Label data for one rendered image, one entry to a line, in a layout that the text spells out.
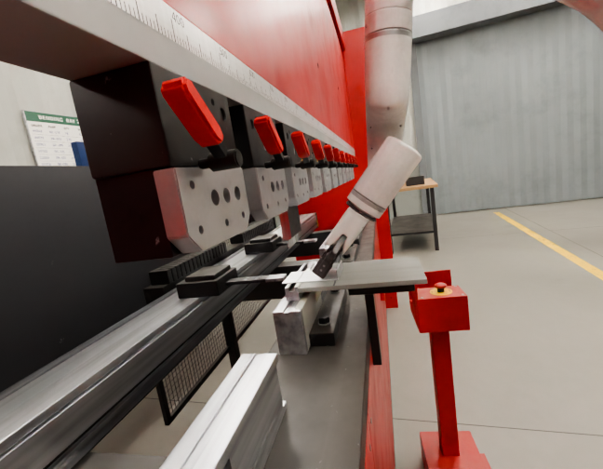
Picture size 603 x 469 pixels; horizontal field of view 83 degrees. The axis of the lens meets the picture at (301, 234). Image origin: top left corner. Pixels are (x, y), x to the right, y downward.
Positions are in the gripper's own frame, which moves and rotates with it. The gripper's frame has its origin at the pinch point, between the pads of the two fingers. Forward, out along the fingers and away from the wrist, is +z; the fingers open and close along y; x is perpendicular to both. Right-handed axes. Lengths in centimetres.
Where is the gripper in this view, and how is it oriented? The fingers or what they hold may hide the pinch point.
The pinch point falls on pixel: (324, 265)
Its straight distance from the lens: 79.3
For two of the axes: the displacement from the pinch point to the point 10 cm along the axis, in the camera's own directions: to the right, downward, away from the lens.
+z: -5.2, 8.1, 2.8
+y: -2.2, 1.9, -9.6
